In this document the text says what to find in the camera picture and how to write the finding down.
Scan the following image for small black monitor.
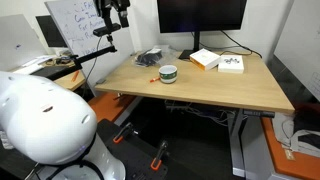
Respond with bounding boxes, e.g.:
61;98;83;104
35;14;69;49

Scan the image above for orange pen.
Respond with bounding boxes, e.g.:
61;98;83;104
70;70;81;83

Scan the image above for small wooden side desk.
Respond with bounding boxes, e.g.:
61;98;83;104
13;56;87;92

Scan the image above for white panel board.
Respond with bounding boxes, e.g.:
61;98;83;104
273;0;320;103

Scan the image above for white mug with green band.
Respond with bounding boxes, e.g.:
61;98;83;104
158;64;179;84

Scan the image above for black stereo camera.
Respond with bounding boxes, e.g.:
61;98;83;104
92;22;122;38

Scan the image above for black monitor cable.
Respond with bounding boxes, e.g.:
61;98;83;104
199;30;263;59

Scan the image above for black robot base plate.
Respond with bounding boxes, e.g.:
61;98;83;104
96;118;208;180

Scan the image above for white papers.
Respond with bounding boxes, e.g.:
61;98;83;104
13;54;58;75

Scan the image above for grey cloth bag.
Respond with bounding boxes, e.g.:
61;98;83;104
271;111;320;158

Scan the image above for black desk control box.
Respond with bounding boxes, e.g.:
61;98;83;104
242;108;276;119

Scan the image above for grey desk leg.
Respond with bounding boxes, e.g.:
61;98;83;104
227;109;250;178

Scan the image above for cable bundle under desk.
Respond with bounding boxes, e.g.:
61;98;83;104
164;99;235;128

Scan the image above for large black monitor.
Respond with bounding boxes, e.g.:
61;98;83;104
156;0;248;34

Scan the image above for black camera cable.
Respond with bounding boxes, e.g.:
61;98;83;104
85;35;104;81

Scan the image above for whiteboard with blue writing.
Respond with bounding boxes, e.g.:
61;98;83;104
44;0;139;96

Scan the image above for yellow and white box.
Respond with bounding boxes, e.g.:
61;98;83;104
189;48;222;72

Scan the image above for white printed box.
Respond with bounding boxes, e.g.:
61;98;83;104
217;54;245;75

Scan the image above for orange topped bench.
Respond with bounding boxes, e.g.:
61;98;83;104
260;116;320;180

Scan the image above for black clamp with orange tip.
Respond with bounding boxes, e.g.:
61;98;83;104
112;121;135;145
149;139;170;172

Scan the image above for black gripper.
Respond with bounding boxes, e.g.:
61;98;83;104
94;0;132;29

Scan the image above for black monitor stand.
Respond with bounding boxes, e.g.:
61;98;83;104
178;31;203;61

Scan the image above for black desk clutter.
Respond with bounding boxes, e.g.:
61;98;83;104
54;55;73;66

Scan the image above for silver laptop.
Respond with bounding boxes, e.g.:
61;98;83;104
0;13;50;73

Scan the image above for plastic bag with black items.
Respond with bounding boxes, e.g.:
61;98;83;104
134;44;175;68

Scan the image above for orange panel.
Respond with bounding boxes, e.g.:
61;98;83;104
87;92;138;123

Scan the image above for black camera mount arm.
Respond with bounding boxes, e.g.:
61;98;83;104
43;33;118;82

